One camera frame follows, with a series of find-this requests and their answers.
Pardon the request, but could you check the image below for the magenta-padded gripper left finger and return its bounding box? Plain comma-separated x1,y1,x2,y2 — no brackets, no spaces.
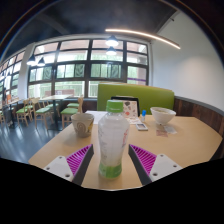
43,143,95,187

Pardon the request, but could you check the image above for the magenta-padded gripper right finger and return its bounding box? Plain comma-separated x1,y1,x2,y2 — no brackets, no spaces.
128,143,184,186

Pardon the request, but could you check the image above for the green-capped clear drink bottle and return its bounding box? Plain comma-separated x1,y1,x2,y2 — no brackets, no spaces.
97,99,131,179

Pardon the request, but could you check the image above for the small pinkish paper card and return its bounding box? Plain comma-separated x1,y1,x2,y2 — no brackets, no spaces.
155,129,169,138

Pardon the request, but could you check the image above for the beige patterned cup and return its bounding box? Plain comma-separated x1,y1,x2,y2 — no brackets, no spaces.
70,112,95,138

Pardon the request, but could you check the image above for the white paper receipt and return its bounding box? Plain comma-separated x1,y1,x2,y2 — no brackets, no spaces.
163,124,178,135

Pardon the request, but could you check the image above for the colourful sticker sheet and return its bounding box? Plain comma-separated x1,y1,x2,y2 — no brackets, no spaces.
127,116,143,125

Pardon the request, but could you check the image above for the white printed paper sheet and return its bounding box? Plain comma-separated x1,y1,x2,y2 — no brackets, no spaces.
85,110,108,125

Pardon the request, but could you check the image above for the white ceramic bowl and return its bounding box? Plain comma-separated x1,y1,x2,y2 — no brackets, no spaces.
149,106,177,126

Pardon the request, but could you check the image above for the black sticker-covered tablet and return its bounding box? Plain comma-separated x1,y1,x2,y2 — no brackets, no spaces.
110,96,141,118

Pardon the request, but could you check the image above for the group of green-seated wooden chairs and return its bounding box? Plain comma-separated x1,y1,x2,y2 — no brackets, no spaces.
15,94,85,129

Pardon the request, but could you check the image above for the green upholstered booth bench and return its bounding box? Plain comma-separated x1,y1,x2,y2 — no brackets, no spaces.
96,82,176,116

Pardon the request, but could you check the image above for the wooden dining table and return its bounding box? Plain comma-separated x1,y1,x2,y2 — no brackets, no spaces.
39,94,73,131

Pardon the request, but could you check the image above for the group of pendant lamps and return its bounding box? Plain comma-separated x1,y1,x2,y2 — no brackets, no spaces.
26,34,120,67

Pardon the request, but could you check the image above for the long curved linear light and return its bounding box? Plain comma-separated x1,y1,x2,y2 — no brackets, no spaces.
104,28,182,50

